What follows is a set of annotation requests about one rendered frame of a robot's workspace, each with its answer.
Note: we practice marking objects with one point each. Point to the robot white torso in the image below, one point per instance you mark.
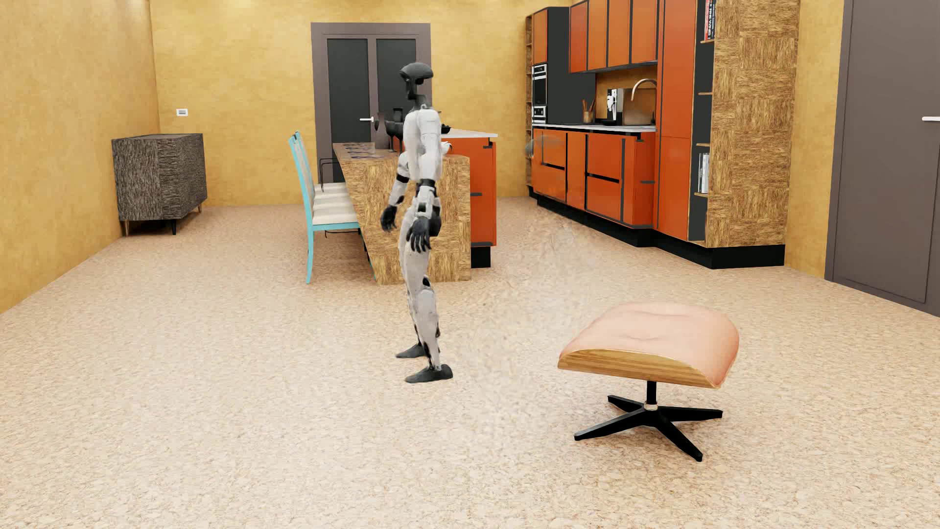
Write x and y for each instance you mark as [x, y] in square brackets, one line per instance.
[426, 143]

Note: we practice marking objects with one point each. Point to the orange kitchen cabinets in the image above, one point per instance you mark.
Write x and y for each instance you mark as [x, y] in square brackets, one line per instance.
[595, 176]
[613, 33]

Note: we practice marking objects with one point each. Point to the row of pale books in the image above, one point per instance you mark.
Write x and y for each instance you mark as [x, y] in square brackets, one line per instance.
[703, 173]

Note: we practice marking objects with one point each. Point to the robot black hand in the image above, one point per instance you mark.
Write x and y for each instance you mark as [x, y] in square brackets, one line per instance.
[388, 218]
[420, 233]

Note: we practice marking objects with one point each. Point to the dark grey double door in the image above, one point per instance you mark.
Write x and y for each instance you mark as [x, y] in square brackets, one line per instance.
[349, 81]

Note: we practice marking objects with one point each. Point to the orange upper kitchen cabinets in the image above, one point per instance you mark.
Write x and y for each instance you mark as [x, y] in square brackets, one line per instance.
[613, 33]

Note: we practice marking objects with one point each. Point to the orange island cabinet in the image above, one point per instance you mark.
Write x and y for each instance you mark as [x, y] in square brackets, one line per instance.
[481, 187]

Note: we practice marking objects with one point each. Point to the dark grey textured sideboard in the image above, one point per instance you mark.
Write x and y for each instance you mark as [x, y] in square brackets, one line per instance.
[158, 176]

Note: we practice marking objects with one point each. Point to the woven wood bookshelf column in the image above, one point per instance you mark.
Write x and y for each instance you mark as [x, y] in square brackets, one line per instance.
[753, 125]

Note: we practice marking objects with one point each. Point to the tall orange cabinet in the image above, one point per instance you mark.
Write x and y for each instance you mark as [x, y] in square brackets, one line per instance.
[675, 125]

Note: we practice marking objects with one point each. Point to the built-in silver oven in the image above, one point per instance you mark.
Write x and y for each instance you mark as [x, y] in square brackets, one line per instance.
[539, 92]

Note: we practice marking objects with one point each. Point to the row of books red spine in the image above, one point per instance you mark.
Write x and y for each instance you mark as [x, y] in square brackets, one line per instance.
[709, 18]

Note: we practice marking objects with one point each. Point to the woven wood island counter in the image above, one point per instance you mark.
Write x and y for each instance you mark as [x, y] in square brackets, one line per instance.
[374, 198]

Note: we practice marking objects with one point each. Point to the utensil holder with utensils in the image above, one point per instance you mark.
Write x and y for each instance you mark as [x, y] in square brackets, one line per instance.
[588, 112]

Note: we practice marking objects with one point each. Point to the peach cushioned swivel chair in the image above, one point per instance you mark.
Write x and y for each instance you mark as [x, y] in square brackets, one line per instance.
[653, 338]

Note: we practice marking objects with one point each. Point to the robot right leg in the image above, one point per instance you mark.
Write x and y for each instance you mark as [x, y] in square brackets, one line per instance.
[413, 351]

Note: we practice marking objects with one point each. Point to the robot dark grey head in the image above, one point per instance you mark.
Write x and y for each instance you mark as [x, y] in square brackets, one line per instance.
[416, 73]

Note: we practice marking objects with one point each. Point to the large grey door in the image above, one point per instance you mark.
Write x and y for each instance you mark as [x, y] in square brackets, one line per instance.
[885, 147]

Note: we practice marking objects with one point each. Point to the silver coffee machine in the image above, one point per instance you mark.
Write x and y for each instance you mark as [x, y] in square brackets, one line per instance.
[615, 106]

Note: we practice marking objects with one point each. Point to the curved metal faucet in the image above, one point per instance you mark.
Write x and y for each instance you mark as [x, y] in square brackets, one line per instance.
[643, 82]

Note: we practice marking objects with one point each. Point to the orange lower kitchen cabinets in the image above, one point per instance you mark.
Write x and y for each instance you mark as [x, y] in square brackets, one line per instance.
[595, 176]

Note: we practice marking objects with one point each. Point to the teal chair white seat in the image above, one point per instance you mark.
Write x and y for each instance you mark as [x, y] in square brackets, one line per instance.
[329, 189]
[327, 217]

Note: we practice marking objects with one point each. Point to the dark placemats on counter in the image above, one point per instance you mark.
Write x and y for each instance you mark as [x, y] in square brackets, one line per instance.
[361, 151]

